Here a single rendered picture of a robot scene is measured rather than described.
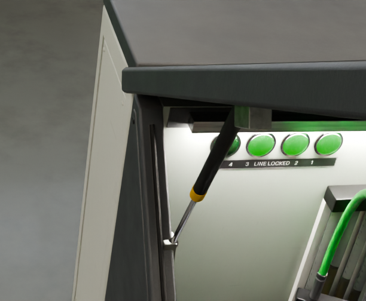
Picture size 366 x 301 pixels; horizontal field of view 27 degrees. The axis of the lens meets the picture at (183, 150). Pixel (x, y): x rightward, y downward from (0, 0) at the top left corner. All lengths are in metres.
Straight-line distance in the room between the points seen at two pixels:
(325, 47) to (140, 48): 0.32
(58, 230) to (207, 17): 1.89
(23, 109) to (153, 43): 2.62
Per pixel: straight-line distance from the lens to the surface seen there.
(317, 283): 1.34
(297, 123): 1.16
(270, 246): 1.36
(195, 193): 0.92
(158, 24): 1.23
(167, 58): 1.13
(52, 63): 4.17
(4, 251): 2.96
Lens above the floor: 2.02
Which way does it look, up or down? 34 degrees down
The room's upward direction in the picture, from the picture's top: 11 degrees clockwise
